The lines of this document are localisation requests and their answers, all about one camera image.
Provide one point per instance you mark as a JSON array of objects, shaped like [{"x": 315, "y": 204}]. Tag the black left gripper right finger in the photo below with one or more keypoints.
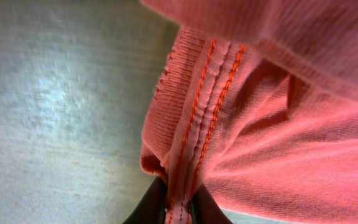
[{"x": 204, "y": 210}]

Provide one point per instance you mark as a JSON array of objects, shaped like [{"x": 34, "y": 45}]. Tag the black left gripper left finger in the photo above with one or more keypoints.
[{"x": 151, "y": 208}]

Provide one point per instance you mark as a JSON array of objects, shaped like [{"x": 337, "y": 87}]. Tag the orange McKinney Boyd soccer t-shirt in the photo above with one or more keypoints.
[{"x": 258, "y": 103}]

